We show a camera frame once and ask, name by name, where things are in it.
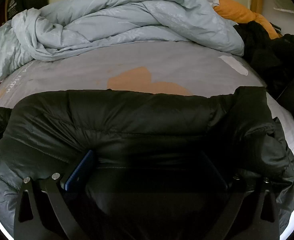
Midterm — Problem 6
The black clothes pile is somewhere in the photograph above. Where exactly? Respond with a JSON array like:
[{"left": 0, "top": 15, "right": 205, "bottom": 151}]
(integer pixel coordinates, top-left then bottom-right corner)
[{"left": 234, "top": 21, "right": 294, "bottom": 117}]

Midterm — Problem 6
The black puffer jacket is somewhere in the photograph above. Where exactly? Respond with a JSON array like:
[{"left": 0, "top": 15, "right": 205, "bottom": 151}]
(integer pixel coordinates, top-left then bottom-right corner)
[{"left": 0, "top": 87, "right": 294, "bottom": 239}]

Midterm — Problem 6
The grey bed sheet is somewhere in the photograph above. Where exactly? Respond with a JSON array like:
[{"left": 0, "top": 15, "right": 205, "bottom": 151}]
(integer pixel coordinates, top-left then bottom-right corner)
[{"left": 0, "top": 42, "right": 294, "bottom": 239}]

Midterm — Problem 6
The light blue duvet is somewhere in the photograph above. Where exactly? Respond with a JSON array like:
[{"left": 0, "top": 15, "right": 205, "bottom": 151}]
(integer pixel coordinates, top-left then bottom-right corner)
[{"left": 0, "top": 0, "right": 244, "bottom": 81}]

